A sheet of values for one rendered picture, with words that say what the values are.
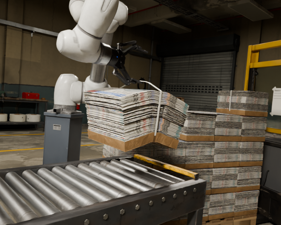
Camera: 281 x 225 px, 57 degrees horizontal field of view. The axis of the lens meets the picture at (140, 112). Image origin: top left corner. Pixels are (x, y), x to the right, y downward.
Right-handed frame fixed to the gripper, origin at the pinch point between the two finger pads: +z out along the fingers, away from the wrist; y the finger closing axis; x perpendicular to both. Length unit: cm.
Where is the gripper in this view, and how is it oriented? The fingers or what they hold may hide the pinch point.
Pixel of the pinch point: (142, 66)
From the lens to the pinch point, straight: 123.4
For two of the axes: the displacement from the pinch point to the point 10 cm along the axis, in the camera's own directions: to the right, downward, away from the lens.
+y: -1.6, 9.9, 0.2
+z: 7.3, 1.0, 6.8
